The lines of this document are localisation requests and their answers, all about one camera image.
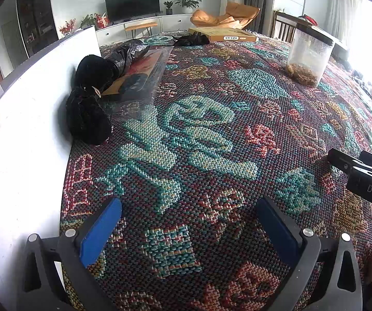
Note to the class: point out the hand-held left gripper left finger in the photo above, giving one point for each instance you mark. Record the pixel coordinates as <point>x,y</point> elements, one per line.
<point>100,230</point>

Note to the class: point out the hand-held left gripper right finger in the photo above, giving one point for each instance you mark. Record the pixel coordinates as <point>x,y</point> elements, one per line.
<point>276,230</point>

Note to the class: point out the white cardboard box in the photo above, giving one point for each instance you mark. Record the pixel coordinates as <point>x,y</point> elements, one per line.
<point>27,152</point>

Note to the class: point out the black fleece bundle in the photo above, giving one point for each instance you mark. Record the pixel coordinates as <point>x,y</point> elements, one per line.
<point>92,71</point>
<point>87,116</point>

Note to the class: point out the phone case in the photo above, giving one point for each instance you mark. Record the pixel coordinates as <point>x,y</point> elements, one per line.
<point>137,74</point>

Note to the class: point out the colourful patterned woven blanket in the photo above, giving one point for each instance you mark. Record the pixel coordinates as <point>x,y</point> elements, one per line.
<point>205,175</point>

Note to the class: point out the clear plastic jar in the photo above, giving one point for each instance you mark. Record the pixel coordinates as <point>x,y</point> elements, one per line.
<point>309,58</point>

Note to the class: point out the dark wooden slatted chair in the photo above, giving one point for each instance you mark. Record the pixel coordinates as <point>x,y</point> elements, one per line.
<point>284,27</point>

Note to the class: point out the flat yellow cardboard box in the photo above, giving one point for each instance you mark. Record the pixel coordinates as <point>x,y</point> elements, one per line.
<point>225,34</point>

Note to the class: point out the black plastic bag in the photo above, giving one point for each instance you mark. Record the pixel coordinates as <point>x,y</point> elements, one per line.
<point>126,53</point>

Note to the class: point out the grey window curtain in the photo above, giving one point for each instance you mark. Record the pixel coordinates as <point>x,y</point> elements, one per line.
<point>254,0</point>

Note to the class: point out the orange rocking lounge chair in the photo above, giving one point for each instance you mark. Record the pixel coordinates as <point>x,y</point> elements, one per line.
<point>225,16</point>

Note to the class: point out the black crumpled cloth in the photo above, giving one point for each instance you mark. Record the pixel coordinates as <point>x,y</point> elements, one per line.
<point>192,40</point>

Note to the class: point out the red flower arrangement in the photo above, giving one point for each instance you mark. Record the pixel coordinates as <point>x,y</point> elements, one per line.
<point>67,27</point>

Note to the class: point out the red gift box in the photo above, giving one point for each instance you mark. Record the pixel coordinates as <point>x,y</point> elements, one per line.
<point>101,22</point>

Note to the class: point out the wooden bench with metal legs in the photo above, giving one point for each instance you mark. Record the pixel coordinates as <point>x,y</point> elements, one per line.
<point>140,25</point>

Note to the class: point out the bushy green potted plant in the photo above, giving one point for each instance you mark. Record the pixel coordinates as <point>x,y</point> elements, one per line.
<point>89,21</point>

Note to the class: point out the white television cabinet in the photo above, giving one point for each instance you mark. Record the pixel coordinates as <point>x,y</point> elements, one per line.
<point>173,21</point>

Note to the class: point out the black glass display cabinet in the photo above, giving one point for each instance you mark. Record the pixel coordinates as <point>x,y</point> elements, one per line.
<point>37,16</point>

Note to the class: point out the large green potted plant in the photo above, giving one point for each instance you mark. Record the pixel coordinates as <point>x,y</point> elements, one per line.
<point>187,1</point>

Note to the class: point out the black flat television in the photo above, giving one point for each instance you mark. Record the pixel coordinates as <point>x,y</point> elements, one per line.
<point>131,5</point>

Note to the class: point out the small green potted plant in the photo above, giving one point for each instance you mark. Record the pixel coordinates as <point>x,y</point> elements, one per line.
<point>169,6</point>

